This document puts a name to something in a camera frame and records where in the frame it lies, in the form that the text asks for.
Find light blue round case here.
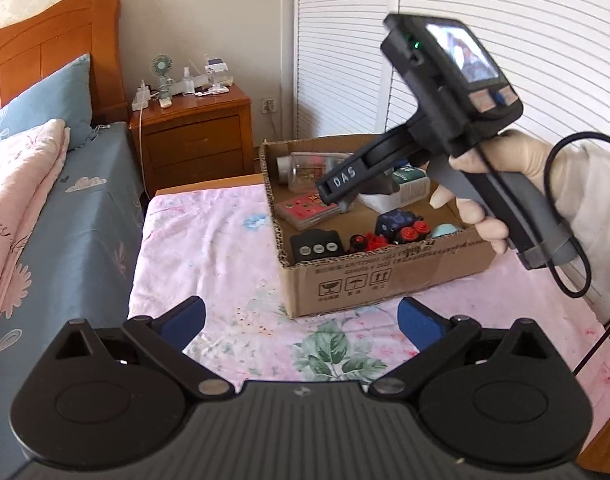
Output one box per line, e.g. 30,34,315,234
427,223,462,238

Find clear jar with white lid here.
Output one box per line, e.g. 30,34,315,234
276,152,351,193

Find red playing card case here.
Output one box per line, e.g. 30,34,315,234
275,193,341,231

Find white sleeved right forearm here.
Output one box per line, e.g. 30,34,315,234
550,142,610,323

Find white gloved right hand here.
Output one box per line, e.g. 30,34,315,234
430,129,552,255

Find cardboard box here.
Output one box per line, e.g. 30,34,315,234
258,133,495,318

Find floral pink tablecloth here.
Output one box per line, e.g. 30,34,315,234
129,185,610,428

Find blue bed sheet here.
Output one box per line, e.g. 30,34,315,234
0,122,143,479

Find black cube toy red wheels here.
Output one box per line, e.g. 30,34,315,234
375,208,431,244

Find white louvered closet door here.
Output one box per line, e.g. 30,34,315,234
280,0,610,311

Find red toy train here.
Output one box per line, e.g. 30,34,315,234
348,232,390,254

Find wooden nightstand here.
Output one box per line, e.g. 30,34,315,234
129,86,256,196

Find pink floral quilt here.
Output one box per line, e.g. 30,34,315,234
0,119,70,313

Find white power strip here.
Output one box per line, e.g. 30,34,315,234
131,81,151,112

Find clear spray bottle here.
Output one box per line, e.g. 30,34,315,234
183,66,195,96

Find blue pillow right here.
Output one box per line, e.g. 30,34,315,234
0,53,93,151

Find small green desk fan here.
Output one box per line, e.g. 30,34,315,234
151,54,173,110

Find wooden bed headboard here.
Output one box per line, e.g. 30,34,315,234
0,0,129,125

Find wall power outlet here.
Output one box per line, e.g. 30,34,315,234
261,98,277,115

